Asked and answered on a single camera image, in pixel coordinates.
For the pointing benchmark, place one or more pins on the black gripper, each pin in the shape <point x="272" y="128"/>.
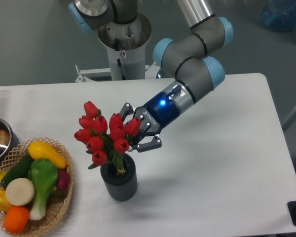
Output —
<point x="159" y="111"/>

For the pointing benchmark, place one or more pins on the red tulip bouquet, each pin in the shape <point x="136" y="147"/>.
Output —
<point x="106" y="141"/>

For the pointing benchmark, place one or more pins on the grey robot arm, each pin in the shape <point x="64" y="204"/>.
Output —
<point x="188" y="61"/>

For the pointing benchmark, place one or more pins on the dark grey ribbed vase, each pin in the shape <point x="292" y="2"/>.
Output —
<point x="121" y="187"/>

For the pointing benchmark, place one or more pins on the purple red radish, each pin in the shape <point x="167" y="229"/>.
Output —
<point x="63" y="180"/>

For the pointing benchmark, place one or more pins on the yellow squash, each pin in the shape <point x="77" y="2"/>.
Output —
<point x="40" y="149"/>

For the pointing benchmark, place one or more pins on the green bok choy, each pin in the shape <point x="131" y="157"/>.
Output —
<point x="43" y="174"/>

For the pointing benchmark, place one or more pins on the woven wicker basket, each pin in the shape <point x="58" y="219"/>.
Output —
<point x="57" y="204"/>

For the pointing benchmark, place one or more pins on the dark green cucumber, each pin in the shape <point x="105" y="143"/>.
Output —
<point x="20" y="170"/>

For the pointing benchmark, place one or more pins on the round cream bun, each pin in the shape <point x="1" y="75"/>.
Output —
<point x="20" y="191"/>

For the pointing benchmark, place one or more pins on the orange fruit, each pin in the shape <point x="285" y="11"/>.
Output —
<point x="16" y="219"/>

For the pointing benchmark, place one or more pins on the yellow bell pepper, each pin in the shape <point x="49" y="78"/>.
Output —
<point x="5" y="205"/>

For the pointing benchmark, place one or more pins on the blue plastic bag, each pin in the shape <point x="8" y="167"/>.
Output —
<point x="279" y="15"/>

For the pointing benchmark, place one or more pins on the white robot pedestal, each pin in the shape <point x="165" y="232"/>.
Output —
<point x="126" y="49"/>

